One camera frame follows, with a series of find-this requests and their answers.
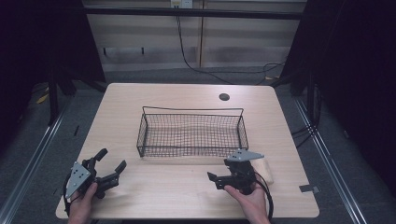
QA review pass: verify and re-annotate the person's left hand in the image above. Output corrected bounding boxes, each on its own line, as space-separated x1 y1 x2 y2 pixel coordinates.
67 182 99 224

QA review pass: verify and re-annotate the black metal stand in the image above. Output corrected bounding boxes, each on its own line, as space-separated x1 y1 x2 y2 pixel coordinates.
47 69 61 127

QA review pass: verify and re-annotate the dark curtain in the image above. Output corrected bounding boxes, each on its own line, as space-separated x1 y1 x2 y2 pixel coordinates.
279 0 396 194
0 0 106 150

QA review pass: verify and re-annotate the beige cloth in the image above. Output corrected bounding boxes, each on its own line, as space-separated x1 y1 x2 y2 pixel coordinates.
249 158 276 187

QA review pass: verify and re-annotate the person's right hand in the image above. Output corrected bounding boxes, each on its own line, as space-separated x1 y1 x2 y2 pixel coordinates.
223 181 271 224

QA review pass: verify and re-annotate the bundle of black floor cables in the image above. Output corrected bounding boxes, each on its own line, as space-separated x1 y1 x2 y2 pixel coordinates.
290 83 323 149

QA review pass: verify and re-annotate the black hanging wall cable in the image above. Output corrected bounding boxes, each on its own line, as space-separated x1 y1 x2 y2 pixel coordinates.
175 14 287 86

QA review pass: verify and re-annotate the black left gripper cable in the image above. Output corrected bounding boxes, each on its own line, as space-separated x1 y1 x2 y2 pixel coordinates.
63 173 76 217

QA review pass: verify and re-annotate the silver floor rail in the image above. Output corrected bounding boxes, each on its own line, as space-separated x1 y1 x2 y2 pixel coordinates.
293 96 370 224
0 98 73 224

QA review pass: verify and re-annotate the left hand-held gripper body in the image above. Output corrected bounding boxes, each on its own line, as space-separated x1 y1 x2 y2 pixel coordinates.
64 157 121 200

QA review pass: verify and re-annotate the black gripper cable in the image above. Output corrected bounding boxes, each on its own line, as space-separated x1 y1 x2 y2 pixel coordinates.
63 173 76 217
253 172 275 222

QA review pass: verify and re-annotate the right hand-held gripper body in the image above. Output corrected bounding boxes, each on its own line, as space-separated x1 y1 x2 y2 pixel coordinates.
215 148 265 196

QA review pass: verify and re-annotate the black wire mesh basket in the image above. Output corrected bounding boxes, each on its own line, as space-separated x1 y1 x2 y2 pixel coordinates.
135 105 249 159

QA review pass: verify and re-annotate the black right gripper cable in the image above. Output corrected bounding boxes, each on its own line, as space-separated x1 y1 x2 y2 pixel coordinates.
253 172 275 222

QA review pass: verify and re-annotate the grey tape piece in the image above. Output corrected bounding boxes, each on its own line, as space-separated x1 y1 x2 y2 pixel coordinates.
299 184 321 194

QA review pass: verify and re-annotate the white wall outlet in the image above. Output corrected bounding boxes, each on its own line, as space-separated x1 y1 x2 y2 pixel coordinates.
169 0 194 9

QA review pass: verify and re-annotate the yellow tape piece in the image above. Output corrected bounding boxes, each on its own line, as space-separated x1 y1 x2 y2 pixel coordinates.
35 88 50 105

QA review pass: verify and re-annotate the black horizontal metal bar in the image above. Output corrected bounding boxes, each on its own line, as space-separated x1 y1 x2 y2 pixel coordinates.
83 7 308 21

